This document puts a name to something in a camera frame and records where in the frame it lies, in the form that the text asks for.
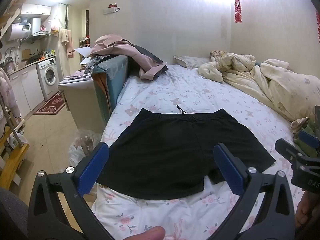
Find olive green cloth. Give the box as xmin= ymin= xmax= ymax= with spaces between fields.
xmin=294 ymin=120 xmax=319 ymax=158

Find teal headboard panel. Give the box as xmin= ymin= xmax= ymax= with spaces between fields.
xmin=90 ymin=55 xmax=129 ymax=123

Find white plastic bag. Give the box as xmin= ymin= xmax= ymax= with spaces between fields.
xmin=68 ymin=129 xmax=101 ymax=166

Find white pillow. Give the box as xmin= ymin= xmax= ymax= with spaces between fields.
xmin=174 ymin=55 xmax=211 ymax=69

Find white washing machine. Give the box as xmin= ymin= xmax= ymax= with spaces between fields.
xmin=36 ymin=57 xmax=59 ymax=101

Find floral white bed sheet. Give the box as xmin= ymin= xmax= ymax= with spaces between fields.
xmin=92 ymin=65 xmax=292 ymax=239

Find yellow wooden frame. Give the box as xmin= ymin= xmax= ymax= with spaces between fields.
xmin=1 ymin=142 xmax=29 ymax=190

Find red hanging decoration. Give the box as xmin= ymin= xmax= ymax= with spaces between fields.
xmin=234 ymin=0 xmax=242 ymax=24

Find red floor mat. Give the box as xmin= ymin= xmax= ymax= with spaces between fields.
xmin=34 ymin=92 xmax=65 ymax=115

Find black shorts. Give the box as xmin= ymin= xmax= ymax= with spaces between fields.
xmin=97 ymin=109 xmax=274 ymax=200

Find white kitchen cabinet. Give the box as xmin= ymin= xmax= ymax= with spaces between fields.
xmin=9 ymin=64 xmax=44 ymax=118

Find left hand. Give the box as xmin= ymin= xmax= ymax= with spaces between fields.
xmin=124 ymin=226 xmax=165 ymax=240

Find cream crumpled duvet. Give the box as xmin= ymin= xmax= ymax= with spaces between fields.
xmin=197 ymin=51 xmax=319 ymax=121

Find right hand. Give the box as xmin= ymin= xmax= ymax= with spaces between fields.
xmin=295 ymin=190 xmax=319 ymax=228

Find white water heater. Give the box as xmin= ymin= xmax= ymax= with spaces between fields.
xmin=6 ymin=22 xmax=31 ymax=41

